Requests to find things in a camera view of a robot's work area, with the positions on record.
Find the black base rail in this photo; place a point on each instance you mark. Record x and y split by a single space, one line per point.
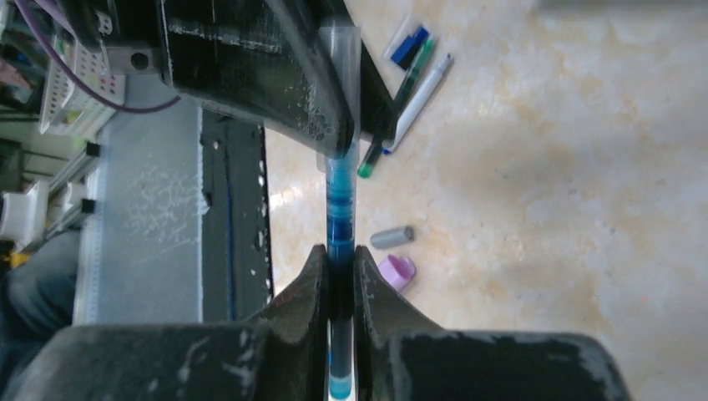
237 272

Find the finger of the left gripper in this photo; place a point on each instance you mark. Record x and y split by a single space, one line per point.
378 112

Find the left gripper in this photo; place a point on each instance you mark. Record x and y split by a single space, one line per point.
260 61

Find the grey marker cap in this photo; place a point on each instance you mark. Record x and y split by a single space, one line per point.
393 237

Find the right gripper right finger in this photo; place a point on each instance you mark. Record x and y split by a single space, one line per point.
400 354

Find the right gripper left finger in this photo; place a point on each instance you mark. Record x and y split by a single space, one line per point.
279 353

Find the white plastic basket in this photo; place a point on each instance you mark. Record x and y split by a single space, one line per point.
66 109

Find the clear teal pen cap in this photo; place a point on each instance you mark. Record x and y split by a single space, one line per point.
343 43

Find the green pen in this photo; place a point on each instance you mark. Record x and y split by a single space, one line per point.
403 94

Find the person leg in jeans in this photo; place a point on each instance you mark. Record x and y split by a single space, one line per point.
37 301

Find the purple highlighter cap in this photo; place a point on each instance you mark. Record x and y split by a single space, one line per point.
398 272

